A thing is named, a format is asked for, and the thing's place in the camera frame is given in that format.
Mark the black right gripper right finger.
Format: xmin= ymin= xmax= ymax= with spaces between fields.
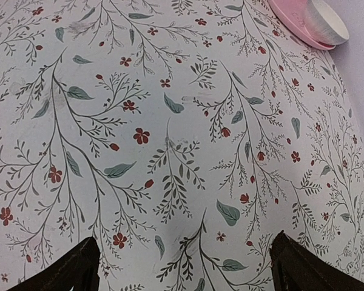
xmin=270 ymin=231 xmax=364 ymax=291

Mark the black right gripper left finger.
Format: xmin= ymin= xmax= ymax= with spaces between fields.
xmin=11 ymin=237 xmax=100 ymax=291

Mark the white bowl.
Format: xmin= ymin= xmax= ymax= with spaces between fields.
xmin=304 ymin=0 xmax=349 ymax=45

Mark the pink plate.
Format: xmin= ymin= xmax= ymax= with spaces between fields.
xmin=268 ymin=0 xmax=335 ymax=50

